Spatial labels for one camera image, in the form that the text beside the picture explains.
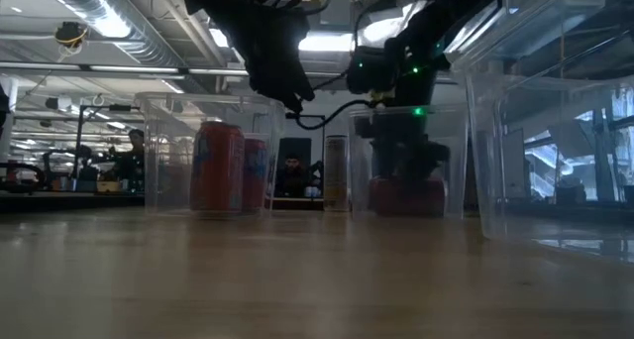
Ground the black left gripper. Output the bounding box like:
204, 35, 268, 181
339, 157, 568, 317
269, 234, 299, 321
217, 9, 317, 115

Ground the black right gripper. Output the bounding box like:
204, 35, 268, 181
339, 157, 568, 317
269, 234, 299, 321
370, 39, 452, 180

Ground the clear plastic bin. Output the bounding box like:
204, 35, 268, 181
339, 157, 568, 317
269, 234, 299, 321
346, 104, 471, 220
443, 0, 634, 266
134, 91, 287, 216

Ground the red Coca-Cola can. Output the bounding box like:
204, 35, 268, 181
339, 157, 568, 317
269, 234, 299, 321
368, 176, 448, 218

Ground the tall white Celsius can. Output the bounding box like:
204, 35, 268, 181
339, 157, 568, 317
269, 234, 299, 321
323, 134, 351, 212

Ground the red Fanta can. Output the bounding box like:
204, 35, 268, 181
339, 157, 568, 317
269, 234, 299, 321
241, 136, 269, 212
189, 120, 247, 214

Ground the bright ceiling light panel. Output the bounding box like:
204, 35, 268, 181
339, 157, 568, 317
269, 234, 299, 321
296, 31, 356, 53
207, 28, 232, 51

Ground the person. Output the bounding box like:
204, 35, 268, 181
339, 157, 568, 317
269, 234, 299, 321
273, 153, 324, 199
109, 128, 148, 192

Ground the grey ceiling unit box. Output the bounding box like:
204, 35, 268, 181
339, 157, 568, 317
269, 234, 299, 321
319, 0, 357, 31

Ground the long grey ceiling pipe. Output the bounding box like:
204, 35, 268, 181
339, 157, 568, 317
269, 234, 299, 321
0, 60, 356, 86

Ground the dark background workbench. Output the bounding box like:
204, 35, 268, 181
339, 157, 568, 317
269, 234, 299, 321
0, 189, 146, 212

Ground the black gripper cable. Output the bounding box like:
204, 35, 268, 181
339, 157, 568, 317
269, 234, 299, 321
285, 98, 377, 132

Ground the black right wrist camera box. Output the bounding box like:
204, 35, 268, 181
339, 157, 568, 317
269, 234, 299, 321
345, 46, 397, 96

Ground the black metal table frame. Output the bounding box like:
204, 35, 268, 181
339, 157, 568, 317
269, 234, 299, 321
269, 197, 353, 212

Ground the silver ventilation duct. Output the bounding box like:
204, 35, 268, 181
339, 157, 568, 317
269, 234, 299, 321
47, 0, 187, 68

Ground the hanging black yellow cable reel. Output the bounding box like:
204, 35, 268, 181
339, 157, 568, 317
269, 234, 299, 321
53, 21, 89, 52

